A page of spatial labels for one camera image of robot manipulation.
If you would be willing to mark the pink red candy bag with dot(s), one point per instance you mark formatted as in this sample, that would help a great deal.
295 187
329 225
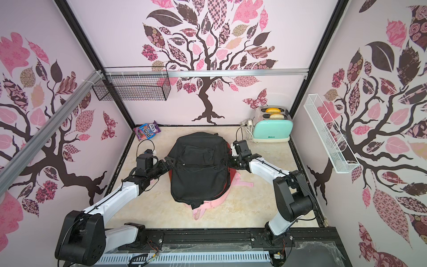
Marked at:
137 133

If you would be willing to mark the aluminium rail left wall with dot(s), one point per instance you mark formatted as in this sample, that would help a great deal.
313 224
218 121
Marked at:
18 163

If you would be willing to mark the black backpack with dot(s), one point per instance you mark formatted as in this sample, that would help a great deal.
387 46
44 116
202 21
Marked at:
199 150

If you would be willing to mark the aluminium rail back wall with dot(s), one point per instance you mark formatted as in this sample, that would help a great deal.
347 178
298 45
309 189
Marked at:
214 73

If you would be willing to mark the pink backpack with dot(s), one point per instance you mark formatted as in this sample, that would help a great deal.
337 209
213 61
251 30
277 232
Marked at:
235 181

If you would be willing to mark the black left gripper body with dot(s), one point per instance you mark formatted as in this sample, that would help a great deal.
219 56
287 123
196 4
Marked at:
157 170

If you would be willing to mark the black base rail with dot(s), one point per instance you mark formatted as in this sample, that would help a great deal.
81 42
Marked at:
254 237

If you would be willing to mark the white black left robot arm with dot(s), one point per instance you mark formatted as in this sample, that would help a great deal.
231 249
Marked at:
84 238

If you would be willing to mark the mint green toaster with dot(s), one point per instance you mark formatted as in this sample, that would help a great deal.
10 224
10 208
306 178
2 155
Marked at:
272 124

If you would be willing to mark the aluminium rail wall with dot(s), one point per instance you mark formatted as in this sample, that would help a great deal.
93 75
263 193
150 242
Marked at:
18 163
214 73

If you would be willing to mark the white slotted cable duct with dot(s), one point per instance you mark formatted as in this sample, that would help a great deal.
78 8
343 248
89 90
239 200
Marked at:
187 259

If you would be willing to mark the white wire shelf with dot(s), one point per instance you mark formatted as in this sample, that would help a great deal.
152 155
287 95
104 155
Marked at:
322 115

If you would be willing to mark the blue M&M's candy bag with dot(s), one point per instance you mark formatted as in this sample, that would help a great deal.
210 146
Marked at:
145 133

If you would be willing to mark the black wire basket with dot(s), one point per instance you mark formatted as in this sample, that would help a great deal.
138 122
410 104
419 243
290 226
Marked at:
141 84

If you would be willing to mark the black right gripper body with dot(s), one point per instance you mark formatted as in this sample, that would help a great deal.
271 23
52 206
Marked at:
234 161

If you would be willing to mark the red backpack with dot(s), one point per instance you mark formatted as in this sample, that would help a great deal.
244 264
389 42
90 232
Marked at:
199 184

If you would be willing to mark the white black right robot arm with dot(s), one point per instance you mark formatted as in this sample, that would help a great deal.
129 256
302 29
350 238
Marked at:
292 194

